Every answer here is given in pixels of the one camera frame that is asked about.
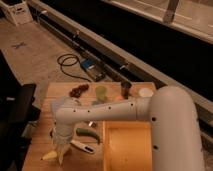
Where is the white handled kitchen tool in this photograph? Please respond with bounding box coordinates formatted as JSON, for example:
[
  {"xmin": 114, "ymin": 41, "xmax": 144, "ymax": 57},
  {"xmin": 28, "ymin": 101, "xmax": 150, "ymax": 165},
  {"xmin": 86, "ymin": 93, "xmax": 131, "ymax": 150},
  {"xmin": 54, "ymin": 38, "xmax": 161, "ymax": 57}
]
[{"xmin": 70, "ymin": 140, "xmax": 95, "ymax": 154}]

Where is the dark grape bunch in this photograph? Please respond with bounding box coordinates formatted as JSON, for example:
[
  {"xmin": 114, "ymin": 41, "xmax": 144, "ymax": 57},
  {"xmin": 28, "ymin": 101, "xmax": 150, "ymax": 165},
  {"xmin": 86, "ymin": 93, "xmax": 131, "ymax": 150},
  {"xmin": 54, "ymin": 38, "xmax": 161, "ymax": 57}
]
[{"xmin": 69, "ymin": 84, "xmax": 89, "ymax": 98}]

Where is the yellow plastic bin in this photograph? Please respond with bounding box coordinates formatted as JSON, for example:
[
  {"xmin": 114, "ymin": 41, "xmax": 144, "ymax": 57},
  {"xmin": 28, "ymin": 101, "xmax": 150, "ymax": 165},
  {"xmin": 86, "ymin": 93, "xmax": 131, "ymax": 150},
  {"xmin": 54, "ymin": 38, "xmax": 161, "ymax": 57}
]
[{"xmin": 103, "ymin": 121, "xmax": 152, "ymax": 171}]

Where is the grey triangular cloth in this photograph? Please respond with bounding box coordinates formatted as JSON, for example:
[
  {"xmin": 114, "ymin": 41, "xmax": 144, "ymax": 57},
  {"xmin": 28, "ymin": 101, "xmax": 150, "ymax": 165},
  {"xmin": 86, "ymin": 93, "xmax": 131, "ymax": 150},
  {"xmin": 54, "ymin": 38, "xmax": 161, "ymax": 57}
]
[{"xmin": 51, "ymin": 100, "xmax": 63, "ymax": 113}]

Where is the blue and grey device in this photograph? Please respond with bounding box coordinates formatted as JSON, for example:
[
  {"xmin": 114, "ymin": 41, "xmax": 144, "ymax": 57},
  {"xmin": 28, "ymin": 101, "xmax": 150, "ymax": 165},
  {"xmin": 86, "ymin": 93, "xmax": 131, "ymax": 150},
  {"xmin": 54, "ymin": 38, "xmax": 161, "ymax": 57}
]
[{"xmin": 80, "ymin": 59, "xmax": 105, "ymax": 82}]

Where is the orange fruit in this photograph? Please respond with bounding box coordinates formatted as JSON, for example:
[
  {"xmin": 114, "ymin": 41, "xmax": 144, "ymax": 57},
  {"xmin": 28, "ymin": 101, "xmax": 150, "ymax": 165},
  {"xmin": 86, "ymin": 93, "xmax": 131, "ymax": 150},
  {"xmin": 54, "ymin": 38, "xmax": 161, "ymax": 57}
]
[{"xmin": 115, "ymin": 96, "xmax": 124, "ymax": 101}]

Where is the black chair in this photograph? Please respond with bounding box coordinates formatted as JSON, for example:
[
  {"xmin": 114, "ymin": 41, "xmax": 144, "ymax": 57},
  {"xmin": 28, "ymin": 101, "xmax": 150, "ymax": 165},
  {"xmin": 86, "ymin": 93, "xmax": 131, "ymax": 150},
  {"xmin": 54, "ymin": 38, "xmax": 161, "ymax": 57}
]
[{"xmin": 0, "ymin": 50, "xmax": 40, "ymax": 171}]

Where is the translucent covered gripper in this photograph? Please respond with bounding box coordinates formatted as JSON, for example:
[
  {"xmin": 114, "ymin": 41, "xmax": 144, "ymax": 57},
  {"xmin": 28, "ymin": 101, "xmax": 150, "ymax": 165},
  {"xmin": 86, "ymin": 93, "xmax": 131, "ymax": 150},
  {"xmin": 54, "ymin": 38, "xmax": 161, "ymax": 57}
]
[{"xmin": 52, "ymin": 132, "xmax": 71, "ymax": 165}]

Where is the white cardboard box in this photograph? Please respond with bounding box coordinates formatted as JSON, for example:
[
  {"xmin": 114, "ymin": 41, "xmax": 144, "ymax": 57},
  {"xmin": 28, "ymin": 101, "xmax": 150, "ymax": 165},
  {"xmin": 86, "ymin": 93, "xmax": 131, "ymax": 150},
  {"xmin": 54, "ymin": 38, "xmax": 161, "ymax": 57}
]
[{"xmin": 0, "ymin": 0, "xmax": 33, "ymax": 26}]

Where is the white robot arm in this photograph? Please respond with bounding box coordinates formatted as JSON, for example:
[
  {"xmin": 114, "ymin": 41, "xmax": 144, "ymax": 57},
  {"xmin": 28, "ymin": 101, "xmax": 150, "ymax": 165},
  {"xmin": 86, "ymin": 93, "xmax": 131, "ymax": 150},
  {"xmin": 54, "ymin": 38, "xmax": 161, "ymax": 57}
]
[{"xmin": 51, "ymin": 86, "xmax": 205, "ymax": 171}]

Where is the green chili pepper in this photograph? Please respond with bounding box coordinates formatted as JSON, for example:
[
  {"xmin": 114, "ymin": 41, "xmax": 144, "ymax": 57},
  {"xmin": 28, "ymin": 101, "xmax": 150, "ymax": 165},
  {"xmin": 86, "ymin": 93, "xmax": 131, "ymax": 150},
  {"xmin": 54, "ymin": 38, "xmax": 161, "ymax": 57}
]
[{"xmin": 76, "ymin": 128, "xmax": 100, "ymax": 144}]

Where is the blue sponge block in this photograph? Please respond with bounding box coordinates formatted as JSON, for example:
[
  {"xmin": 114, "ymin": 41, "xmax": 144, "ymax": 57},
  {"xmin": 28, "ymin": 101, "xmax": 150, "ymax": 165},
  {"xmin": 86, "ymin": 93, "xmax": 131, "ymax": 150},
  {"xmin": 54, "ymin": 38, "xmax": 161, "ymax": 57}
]
[{"xmin": 92, "ymin": 101, "xmax": 102, "ymax": 106}]

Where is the yellow banana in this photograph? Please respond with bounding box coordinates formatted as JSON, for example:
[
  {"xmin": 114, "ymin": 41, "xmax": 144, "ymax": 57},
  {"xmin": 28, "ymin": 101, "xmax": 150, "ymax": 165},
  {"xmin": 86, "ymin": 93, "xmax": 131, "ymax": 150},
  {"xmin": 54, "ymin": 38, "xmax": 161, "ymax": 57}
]
[{"xmin": 41, "ymin": 146, "xmax": 72, "ymax": 162}]

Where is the green plastic cup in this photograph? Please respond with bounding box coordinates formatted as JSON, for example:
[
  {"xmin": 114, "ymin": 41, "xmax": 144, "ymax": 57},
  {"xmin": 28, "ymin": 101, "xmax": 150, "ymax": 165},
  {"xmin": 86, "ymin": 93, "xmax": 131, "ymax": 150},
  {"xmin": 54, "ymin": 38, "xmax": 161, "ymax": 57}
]
[{"xmin": 95, "ymin": 86, "xmax": 107, "ymax": 101}]

